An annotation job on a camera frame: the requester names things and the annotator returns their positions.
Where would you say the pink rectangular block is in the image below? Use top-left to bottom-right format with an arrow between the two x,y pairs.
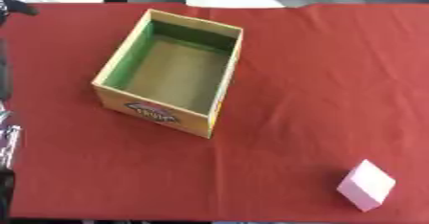
335,158 -> 397,213

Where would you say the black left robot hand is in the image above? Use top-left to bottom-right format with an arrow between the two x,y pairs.
0,0 -> 42,102

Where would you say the tan cardboard box green inside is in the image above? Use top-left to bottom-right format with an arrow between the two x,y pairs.
90,8 -> 247,140

